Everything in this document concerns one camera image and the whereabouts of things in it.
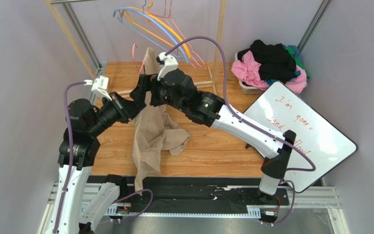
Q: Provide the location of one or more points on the pink garment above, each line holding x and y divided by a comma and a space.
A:
248, 71

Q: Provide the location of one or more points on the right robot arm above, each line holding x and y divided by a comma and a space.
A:
176, 89

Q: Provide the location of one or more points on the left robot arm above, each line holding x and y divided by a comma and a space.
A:
76, 158

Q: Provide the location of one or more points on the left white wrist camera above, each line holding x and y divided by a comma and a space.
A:
99, 87

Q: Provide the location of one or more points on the white laundry basket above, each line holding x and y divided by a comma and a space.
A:
249, 90

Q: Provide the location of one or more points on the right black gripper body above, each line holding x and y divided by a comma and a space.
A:
154, 91

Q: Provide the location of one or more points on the beige t shirt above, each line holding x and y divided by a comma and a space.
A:
155, 132

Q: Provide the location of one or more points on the black garment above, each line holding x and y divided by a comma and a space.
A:
275, 62

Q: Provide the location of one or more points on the blue plastic hanger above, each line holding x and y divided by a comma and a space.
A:
160, 34

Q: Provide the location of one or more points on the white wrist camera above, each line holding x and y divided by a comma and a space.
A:
167, 63
99, 87

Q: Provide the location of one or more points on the yellow plastic hanger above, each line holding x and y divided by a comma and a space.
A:
153, 27

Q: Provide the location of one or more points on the blue garment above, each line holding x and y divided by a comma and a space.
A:
296, 53

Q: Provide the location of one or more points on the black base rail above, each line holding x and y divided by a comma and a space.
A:
202, 195

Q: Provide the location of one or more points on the white whiteboard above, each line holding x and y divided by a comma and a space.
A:
280, 109

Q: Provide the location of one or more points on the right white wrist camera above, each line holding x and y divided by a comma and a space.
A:
167, 63

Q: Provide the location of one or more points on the green garment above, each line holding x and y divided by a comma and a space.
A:
298, 62

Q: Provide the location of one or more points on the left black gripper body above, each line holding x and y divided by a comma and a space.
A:
116, 107

